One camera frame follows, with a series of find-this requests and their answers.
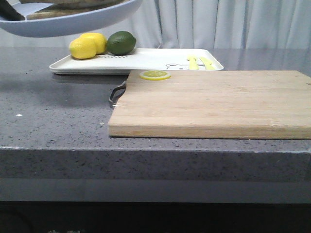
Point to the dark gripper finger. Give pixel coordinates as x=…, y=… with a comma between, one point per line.
x=8, y=12

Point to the bread slice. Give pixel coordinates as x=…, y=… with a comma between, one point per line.
x=79, y=2
x=59, y=10

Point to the blue plate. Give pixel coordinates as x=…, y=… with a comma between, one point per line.
x=71, y=24

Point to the white bear tray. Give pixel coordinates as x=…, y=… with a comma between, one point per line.
x=139, y=59

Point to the front yellow lemon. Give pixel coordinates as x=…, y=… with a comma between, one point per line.
x=82, y=48

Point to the yellow lemon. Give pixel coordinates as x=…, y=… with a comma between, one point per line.
x=99, y=39
x=82, y=48

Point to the rear yellow lemon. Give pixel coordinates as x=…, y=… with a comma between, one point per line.
x=99, y=39

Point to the green lime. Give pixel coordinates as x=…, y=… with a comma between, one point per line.
x=121, y=43

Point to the grey curtain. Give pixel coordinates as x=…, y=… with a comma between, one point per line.
x=219, y=24

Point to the lemon slice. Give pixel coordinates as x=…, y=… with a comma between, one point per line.
x=154, y=75

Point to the yellow plastic fork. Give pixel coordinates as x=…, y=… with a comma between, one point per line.
x=192, y=62

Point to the wooden cutting board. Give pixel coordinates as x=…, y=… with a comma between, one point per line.
x=267, y=104

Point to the metal board handle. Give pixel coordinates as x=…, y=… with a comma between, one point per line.
x=117, y=92

